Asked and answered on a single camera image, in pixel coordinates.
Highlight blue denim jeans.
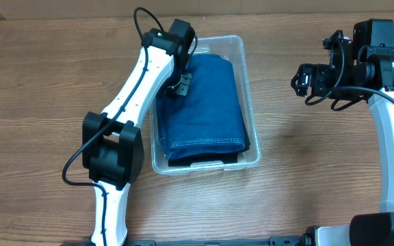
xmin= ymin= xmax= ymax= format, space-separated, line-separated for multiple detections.
xmin=156 ymin=54 xmax=244 ymax=158

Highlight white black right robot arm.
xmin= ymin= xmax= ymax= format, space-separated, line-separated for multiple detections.
xmin=291 ymin=19 xmax=394 ymax=245

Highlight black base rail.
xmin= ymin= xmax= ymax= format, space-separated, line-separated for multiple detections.
xmin=62 ymin=234 xmax=307 ymax=246

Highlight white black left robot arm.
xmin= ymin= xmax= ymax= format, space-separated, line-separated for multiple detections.
xmin=82 ymin=19 xmax=195 ymax=245

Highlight clear plastic storage bin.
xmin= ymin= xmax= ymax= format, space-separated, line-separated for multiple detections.
xmin=150 ymin=35 xmax=261 ymax=176

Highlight black garment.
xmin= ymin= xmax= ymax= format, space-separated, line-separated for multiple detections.
xmin=168 ymin=122 xmax=250 ymax=167

